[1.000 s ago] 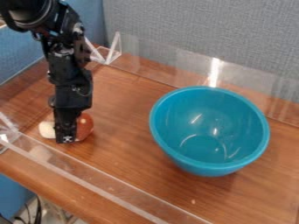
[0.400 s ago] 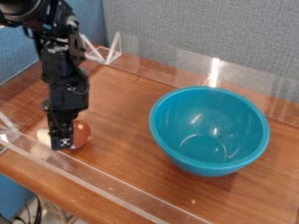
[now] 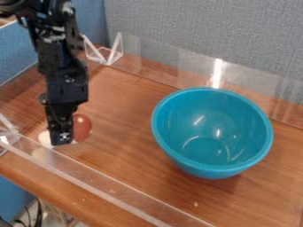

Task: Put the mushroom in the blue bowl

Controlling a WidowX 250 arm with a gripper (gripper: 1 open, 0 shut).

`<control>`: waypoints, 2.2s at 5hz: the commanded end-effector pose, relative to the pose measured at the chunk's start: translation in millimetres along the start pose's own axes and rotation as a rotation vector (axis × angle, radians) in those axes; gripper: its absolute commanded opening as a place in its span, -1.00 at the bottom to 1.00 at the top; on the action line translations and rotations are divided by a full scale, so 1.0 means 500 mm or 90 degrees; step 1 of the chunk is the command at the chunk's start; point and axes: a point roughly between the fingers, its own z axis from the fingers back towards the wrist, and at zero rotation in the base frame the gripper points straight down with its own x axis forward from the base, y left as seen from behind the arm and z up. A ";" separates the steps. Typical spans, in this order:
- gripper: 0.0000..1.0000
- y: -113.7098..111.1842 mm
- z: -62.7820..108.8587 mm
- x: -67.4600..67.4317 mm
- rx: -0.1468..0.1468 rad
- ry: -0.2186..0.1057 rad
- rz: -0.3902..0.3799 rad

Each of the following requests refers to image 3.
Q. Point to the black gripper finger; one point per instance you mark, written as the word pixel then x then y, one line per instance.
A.
pixel 60 123

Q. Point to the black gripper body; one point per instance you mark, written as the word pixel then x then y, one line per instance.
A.
pixel 67 78

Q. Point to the brown white toy mushroom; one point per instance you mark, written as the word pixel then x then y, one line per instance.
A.
pixel 82 130

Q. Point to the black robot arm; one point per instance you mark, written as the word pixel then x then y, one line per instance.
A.
pixel 51 22

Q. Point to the blue plastic bowl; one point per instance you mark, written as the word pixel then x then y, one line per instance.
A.
pixel 214 132

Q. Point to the clear acrylic left barrier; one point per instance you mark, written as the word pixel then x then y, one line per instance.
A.
pixel 19 94

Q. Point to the clear acrylic barrier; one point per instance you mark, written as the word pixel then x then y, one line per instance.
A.
pixel 19 94
pixel 182 69
pixel 58 178

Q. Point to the blue partition with wooden shelf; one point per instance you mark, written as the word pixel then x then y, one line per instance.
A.
pixel 18 55

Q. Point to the clear acrylic back barrier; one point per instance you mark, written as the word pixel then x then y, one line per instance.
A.
pixel 182 69

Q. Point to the clear acrylic front barrier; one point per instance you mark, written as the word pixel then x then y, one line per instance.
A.
pixel 58 178

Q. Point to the clear acrylic corner bracket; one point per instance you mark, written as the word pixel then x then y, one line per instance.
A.
pixel 104 55

